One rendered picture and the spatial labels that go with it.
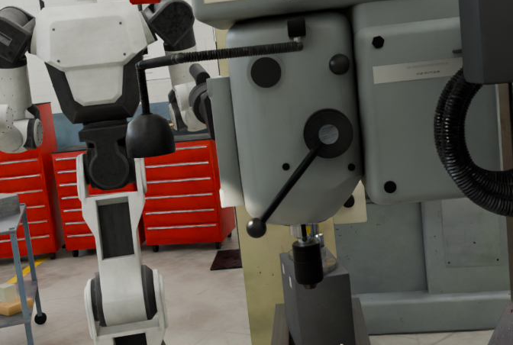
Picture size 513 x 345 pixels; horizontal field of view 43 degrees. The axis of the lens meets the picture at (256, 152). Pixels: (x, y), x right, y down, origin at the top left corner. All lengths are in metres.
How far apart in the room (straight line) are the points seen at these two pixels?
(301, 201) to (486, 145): 0.28
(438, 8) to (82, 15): 1.00
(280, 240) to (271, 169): 1.92
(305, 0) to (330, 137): 0.19
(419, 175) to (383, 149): 0.06
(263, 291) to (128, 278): 1.33
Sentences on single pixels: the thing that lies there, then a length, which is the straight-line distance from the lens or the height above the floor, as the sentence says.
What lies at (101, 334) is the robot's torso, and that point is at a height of 0.93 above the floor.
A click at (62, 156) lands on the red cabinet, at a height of 0.96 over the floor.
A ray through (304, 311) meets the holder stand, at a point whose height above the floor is 1.04.
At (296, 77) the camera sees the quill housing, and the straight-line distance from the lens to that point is 0.94.
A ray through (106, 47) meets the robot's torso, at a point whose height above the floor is 1.65.
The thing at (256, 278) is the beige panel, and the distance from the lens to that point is 2.92.
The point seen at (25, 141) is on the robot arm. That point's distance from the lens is 1.83.
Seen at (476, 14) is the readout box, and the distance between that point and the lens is 0.69.
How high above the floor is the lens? 1.56
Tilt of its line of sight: 7 degrees down
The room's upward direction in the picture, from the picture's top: 6 degrees counter-clockwise
